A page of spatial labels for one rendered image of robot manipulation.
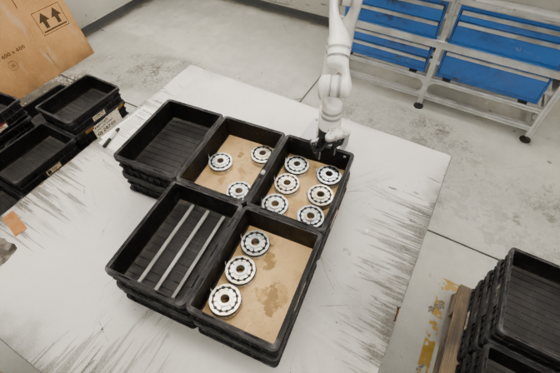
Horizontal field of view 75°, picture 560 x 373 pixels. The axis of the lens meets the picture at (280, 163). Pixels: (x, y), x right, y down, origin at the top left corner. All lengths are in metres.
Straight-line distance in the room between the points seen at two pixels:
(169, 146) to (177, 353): 0.84
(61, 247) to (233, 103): 1.08
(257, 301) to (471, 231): 1.70
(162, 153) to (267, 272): 0.73
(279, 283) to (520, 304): 1.06
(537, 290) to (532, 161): 1.48
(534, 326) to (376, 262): 0.70
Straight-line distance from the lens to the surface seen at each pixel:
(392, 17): 3.05
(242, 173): 1.56
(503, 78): 3.13
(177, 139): 1.75
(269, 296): 1.28
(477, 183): 2.92
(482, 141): 3.24
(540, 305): 1.95
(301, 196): 1.48
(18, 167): 2.65
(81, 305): 1.57
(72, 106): 2.73
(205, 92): 2.20
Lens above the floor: 2.02
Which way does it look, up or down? 49 degrees down
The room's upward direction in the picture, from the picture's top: straight up
